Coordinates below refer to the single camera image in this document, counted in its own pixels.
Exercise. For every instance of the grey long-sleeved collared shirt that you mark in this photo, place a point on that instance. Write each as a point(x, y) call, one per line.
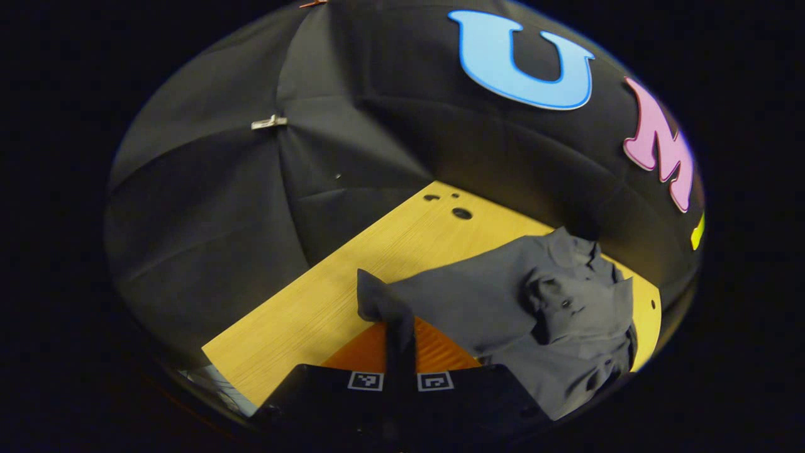
point(478, 302)

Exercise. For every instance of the small red clip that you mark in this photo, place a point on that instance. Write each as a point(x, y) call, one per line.
point(312, 3)

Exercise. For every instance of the silver metal clip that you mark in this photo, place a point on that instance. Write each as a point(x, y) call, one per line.
point(269, 123)

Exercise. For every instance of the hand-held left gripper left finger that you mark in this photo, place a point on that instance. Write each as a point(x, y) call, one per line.
point(314, 402)

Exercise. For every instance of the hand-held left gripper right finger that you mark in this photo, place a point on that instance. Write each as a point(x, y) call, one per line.
point(471, 402)

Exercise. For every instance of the black backdrop cloth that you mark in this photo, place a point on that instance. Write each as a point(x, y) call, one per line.
point(251, 207)

